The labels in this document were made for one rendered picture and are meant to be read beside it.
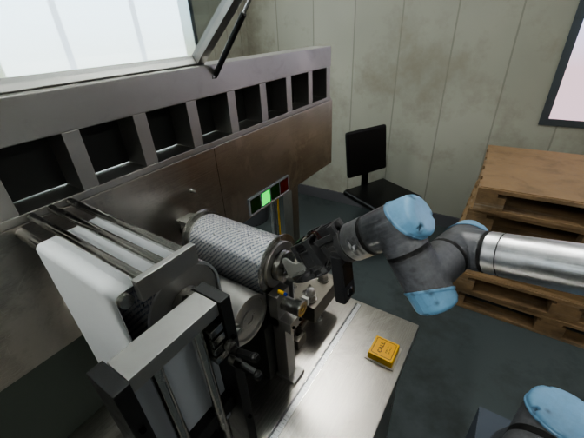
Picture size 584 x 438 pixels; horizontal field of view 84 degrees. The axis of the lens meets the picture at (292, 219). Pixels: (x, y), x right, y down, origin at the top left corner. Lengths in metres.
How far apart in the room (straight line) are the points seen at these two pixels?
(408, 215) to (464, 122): 2.61
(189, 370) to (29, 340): 0.45
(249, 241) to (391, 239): 0.35
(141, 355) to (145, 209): 0.53
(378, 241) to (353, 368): 0.54
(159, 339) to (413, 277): 0.37
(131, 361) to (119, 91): 0.58
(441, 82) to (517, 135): 0.71
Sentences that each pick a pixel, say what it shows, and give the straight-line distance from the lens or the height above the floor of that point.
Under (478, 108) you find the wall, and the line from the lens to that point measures 3.07.
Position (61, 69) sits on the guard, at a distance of 0.79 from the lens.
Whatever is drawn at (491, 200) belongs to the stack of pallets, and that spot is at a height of 0.84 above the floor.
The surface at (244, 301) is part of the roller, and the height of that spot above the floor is 1.23.
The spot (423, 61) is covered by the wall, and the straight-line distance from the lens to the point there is 3.09.
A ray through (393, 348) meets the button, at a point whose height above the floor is 0.92.
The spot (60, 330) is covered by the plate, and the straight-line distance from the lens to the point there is 0.90.
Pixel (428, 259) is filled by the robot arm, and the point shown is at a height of 1.41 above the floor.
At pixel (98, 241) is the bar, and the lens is 0.64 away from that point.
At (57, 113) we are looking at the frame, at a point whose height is 1.61.
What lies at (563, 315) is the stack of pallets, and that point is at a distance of 2.56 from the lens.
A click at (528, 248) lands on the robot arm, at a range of 0.62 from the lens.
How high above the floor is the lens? 1.73
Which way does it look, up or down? 31 degrees down
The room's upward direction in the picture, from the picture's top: 3 degrees counter-clockwise
